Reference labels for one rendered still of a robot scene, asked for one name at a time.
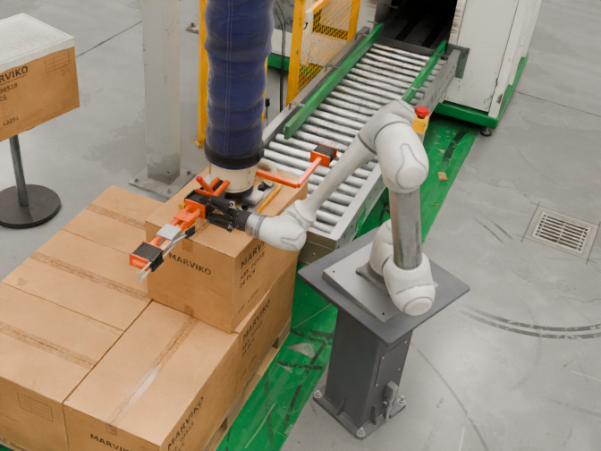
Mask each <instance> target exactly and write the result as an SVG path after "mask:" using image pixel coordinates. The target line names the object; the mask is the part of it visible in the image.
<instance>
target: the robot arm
mask: <svg viewBox="0 0 601 451"><path fill-rule="evenodd" d="M414 117H415V113H414V109H413V108H412V107H411V106H410V105H409V104H407V103H406V102H405V101H403V100H402V99H399V100H395V101H393V102H391V103H389V104H387V105H385V106H383V107H382V108H380V109H379V110H378V111H377V112H376V113H375V114H374V115H373V116H372V117H371V118H370V119H369V120H368V121H367V122H366V123H365V124H364V126H363V127H362V128H361V130H360V131H359V132H358V133H357V135H356V136H355V138H354V140H353V141H352V143H351V145H350V146H349V148H347V150H346V151H345V152H344V154H343V155H342V156H341V158H340V159H339V160H338V161H337V163H336V164H335V165H334V166H333V168H332V169H331V170H330V171H329V173H328V174H327V175H326V177H325V178H324V179H323V181H322V182H321V183H320V185H319V186H318V187H317V188H316V189H315V190H314V191H313V192H312V193H311V194H310V195H309V196H308V197H307V198H306V199H305V200H296V201H295V202H293V204H292V205H290V206H289V207H288V208H286V209H285V210H284V212H283V213H282V214H280V216H274V217H269V216H267V215H263V214H260V213H258V212H249V211H247V210H240V209H238V208H236V206H235V202H236V201H235V200H226V199H223V198H220V197H217V196H214V195H212V196H211V197H210V198H209V199H207V198H205V197H199V196H196V195H193V196H192V197H191V198H190V200H193V201H196V202H197V203H200V204H203V205H205V206H206V205H209V206H211V207H213V208H216V209H218V210H219V211H221V212H223V214H224V215H221V214H217V213H211V214H210V215H209V216H208V217H206V219H208V223H210V224H213V225H215V226H219V227H221V228H223V229H225V230H227V231H228V232H229V233H230V232H231V231H232V230H233V229H234V228H236V229H238V230H240V231H243V232H245V233H246V235H249V236H252V237H254V238H257V239H259V240H261V241H263V242H265V243H266V244H268V245H271V246H273V247H276V248H278V249H281V250H285V251H299V250H300V249H301V248H302V247H303V245H304V243H305V241H306V237H307V234H306V231H308V230H309V229H310V227H311V226H312V224H313V223H314V221H315V220H316V212H317V210H318V209H319V208H320V207H321V205H322V204H323V203H324V202H325V201H326V200H327V199H328V198H329V197H330V195H331V194H332V193H333V192H334V191H335V190H336V189H337V188H338V187H339V186H340V185H341V184H342V183H343V182H344V181H345V180H346V179H347V178H348V177H349V176H350V175H351V174H352V173H354V172H355V171H356V170H357V169H359V168H360V167H361V166H363V165H365V164H366V163H367V162H368V161H369V160H371V159H372V158H374V157H376V156H378V163H379V166H380V170H381V173H382V177H383V181H384V183H385V186H386V187H387V188H388V191H389V202H390V215H391V219H389V220H386V221H385V222H384V223H383V224H382V225H381V226H380V227H379V229H378V231H377V234H376V236H375V239H374V242H373V245H372V249H371V253H370V259H369V261H368V262H367V263H365V264H364V265H362V266H360V267H357V268H356V271H355V273H356V274H357V275H359V276H361V277H364V278H365V279H367V280H368V281H369V282H370V283H371V284H372V285H374V286H375V287H377V288H378V289H380V290H381V291H382V292H383V293H384V294H385V295H386V296H387V297H391V298H392V301H393V302H394V304H395V306H396V307H397V308H398V309H399V310H400V311H402V312H403V313H405V314H409V315H412V316H417V315H420V314H423V313H425V312H426V311H428V310H429V309H430V307H431V306H432V305H433V302H434V299H435V288H434V285H433V279H432V275H431V269H430V264H429V260H428V258H427V256H426V255H425V254H424V253H423V252H422V245H421V219H420V194H419V187H420V185H421V184H423V183H424V182H425V180H426V178H427V173H428V159H427V154H426V151H425V150H424V147H423V145H422V143H421V141H420V139H419V137H418V135H417V134H416V133H415V132H414V131H413V129H412V126H411V124H412V123H413V122H414ZM212 220H213V221H212Z"/></svg>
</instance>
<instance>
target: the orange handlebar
mask: <svg viewBox="0 0 601 451"><path fill-rule="evenodd" d="M321 162H322V158H321V157H317V158H316V160H315V161H314V162H313V163H312V164H311V165H310V167H309V168H308V169H307V170H306V171H305V173H304V174H303V175H302V176H301V177H300V179H299V180H298V181H297V182H295V181H293V180H290V179H287V178H284V177H282V176H279V175H276V174H271V173H269V172H266V171H263V170H260V169H257V172H256V175H257V176H260V177H263V178H266V179H268V180H271V181H274V182H277V183H280V184H283V185H286V186H289V187H292V188H294V189H296V188H300V187H301V186H302V185H303V184H304V183H305V182H306V181H307V179H308V178H309V177H310V176H311V174H312V173H313V172H314V171H315V170H316V168H317V167H318V166H319V165H320V164H321ZM219 181H220V179H219V177H216V178H215V179H214V180H213V181H212V182H211V183H210V184H209V186H210V187H211V189H212V188H213V187H214V186H215V185H216V184H217V183H218V182H219ZM229 184H230V182H229V181H227V180H226V181H224V182H223V183H222V184H221V185H220V186H219V187H218V188H217V189H216V190H215V191H214V192H213V194H215V195H216V196H218V195H219V194H220V193H221V192H222V191H223V190H224V189H225V188H226V187H227V186H228V185H229ZM191 210H192V206H191V205H188V206H187V207H186V208H185V209H184V210H180V211H179V212H178V213H177V214H176V215H175V216H174V217H175V219H174V220H173V221H172V222H171V223H170V224H169V225H171V226H176V225H179V226H180V227H179V228H181V229H182V232H183V231H184V230H185V229H186V228H190V227H191V226H192V225H193V224H194V223H195V222H196V221H195V219H196V218H197V217H198V216H199V215H200V214H201V213H202V211H201V209H200V208H197V209H196V210H195V211H194V212H193V213H192V214H191V213H189V212H190V211H191ZM160 241H161V238H160V237H159V236H156V237H155V238H154V239H153V240H152V241H151V242H150V243H153V244H155V245H157V244H158V243H159V242H160ZM169 242H170V241H169V240H166V241H165V242H164V243H163V244H162V245H161V246H160V247H162V249H163V248H164V247H165V246H166V245H167V244H168V243H169ZM132 263H133V265H134V267H136V268H140V269H143V268H144V267H145V266H146V265H147V264H145V263H143V262H139V261H137V260H133V261H132Z"/></svg>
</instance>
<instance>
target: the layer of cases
mask: <svg viewBox="0 0 601 451"><path fill-rule="evenodd" d="M163 205H164V203H163V202H160V201H157V200H152V199H151V198H148V197H145V196H142V195H139V194H137V193H134V192H131V191H126V190H125V189H122V188H119V187H116V186H113V185H111V186H110V187H109V188H108V189H106V190H105V191H104V192H103V193H102V194H100V195H99V196H98V197H97V198H96V199H95V200H93V201H92V202H91V203H90V204H89V205H88V206H87V207H86V208H85V209H83V210H82V211H81V212H80V213H79V214H78V215H77V216H76V217H75V218H73V219H72V220H71V221H70V222H69V223H68V224H67V225H65V226H64V227H63V228H62V230H59V231H58V232H57V233H56V234H55V235H54V236H52V237H51V238H50V239H49V240H48V241H47V242H46V243H44V244H43V245H42V246H41V247H40V248H39V249H37V250H36V251H35V252H34V253H33V254H31V255H30V256H29V257H28V258H27V259H26V260H24V261H23V262H22V263H21V264H20V266H19V267H17V268H16V269H15V270H14V271H13V272H11V273H10V274H9V275H8V276H7V277H6V278H4V279H3V280H2V281H1V283H0V437H1V438H4V439H6V440H8V441H10V442H13V443H14V444H16V445H18V446H20V447H24V448H26V449H28V450H29V451H202V449H203V448H204V446H205V445H206V443H207V442H208V440H209V439H210V437H211V436H212V434H213V433H214V431H215V430H216V427H217V426H218V424H219V423H220V421H221V420H222V419H223V418H224V416H225V414H226V412H227V411H228V409H229V408H230V406H231V405H232V403H233V401H234V400H235V398H236V397H237V395H238V394H239V393H240V391H241V389H242V388H243V386H244V385H245V383H246V382H247V380H248V378H249V377H250V375H251V373H252V372H253V371H254V370H255V368H256V367H257V365H258V363H259V361H260V360H261V358H262V357H263V355H264V354H265V352H266V351H267V349H268V347H269V346H270V345H271V343H272V342H273V340H274V339H275V337H276V335H277V334H278V332H279V331H280V329H281V327H282V326H283V324H284V322H285V321H286V320H287V319H288V317H289V316H290V314H291V312H292V298H293V290H294V283H295V275H296V267H297V259H298V256H297V257H296V259H295V260H294V261H293V262H292V263H291V265H290V266H289V267H288V268H287V269H286V270H285V271H284V272H283V274H282V275H281V276H280V277H279V278H278V279H277V280H276V281H275V283H274V284H273V285H272V286H271V287H270V289H269V290H268V291H267V292H266V293H265V295H264V296H263V297H262V298H261V299H260V300H259V302H258V303H257V304H256V305H255V307H254V308H253V309H252V310H251V311H250V313H249V314H248V315H247V316H246V317H245V318H244V320H243V321H242V322H241V323H240V324H239V326H238V327H237V328H236V329H235V330H234V331H233V332H232V333H231V334H228V333H226V332H224V331H223V330H221V329H218V328H215V327H213V326H211V325H208V324H207V323H205V322H203V321H201V320H198V319H195V318H193V317H192V316H189V315H187V314H185V313H183V312H181V311H178V310H176V309H174V308H171V307H169V306H167V305H165V304H163V303H161V302H158V301H156V300H154V299H151V298H149V297H148V279H147V276H145V277H144V278H143V279H142V280H141V282H139V275H138V273H139V272H140V271H141V269H139V268H135V267H133V266H131V265H130V257H129V254H130V253H133V252H134V251H135V250H136V249H137V248H138V247H139V246H140V245H141V244H142V241H146V233H145V220H146V219H147V218H148V217H149V216H151V215H152V214H153V213H154V212H155V211H157V210H158V209H159V208H160V207H161V206H163Z"/></svg>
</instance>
